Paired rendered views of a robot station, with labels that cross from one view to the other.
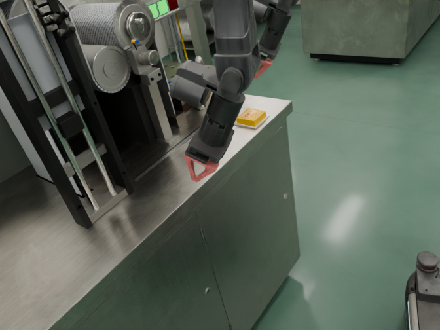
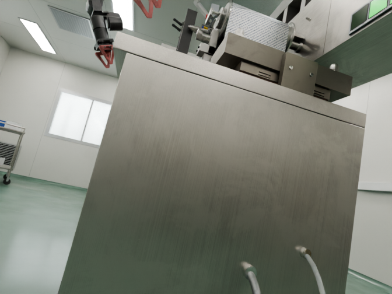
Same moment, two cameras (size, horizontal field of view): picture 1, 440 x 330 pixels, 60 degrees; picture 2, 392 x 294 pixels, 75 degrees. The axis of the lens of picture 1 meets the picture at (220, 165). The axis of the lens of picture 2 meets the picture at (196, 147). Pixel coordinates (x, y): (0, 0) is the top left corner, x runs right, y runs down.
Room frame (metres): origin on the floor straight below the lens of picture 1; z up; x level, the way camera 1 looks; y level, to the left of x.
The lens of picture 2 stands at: (1.61, -0.59, 0.61)
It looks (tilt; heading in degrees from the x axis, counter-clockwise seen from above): 9 degrees up; 124
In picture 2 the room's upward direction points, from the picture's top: 13 degrees clockwise
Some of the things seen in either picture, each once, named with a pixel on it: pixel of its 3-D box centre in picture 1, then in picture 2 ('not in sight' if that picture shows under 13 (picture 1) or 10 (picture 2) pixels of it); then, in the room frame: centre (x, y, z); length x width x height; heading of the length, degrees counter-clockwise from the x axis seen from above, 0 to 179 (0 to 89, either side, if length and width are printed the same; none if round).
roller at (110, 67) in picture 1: (85, 65); not in sight; (1.13, 0.32, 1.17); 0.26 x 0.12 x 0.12; 46
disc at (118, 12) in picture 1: (135, 26); (224, 19); (1.12, 0.14, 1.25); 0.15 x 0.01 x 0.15; 136
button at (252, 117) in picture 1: (251, 117); not in sight; (1.08, -0.13, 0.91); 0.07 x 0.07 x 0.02; 46
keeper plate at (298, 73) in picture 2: not in sight; (298, 76); (1.44, 0.08, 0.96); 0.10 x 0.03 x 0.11; 46
